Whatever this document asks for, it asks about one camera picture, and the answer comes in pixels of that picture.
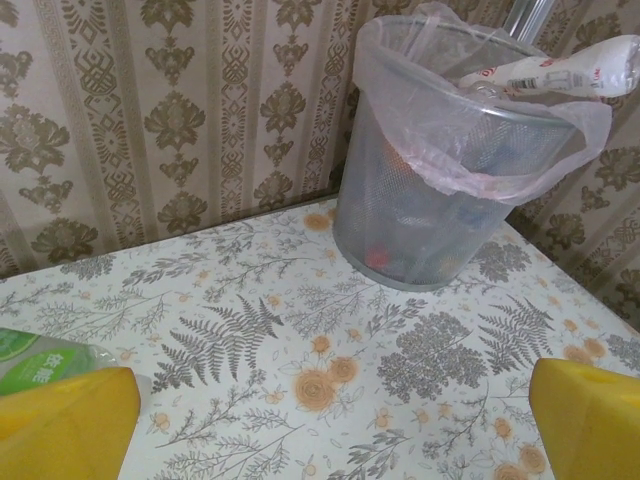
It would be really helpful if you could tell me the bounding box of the floral patterned tablecloth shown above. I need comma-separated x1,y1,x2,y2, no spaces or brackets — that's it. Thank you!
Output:
0,192,640,480

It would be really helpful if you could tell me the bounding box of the aluminium frame post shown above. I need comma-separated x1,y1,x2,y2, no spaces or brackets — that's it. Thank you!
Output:
504,0,554,46

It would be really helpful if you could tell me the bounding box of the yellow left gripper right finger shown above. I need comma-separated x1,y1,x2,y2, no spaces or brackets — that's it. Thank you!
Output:
528,357,640,480

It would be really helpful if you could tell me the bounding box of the green label plastic bottle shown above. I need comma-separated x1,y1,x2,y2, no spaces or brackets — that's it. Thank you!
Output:
0,327,152,404

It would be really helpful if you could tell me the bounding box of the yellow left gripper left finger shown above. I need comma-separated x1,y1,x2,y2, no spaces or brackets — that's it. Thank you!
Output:
0,367,141,480

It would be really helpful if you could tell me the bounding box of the clear plastic bin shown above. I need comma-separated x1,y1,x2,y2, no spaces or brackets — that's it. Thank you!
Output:
333,14,584,293

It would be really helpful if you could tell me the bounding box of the translucent pink bin liner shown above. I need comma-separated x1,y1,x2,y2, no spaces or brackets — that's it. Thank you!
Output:
352,2,614,207

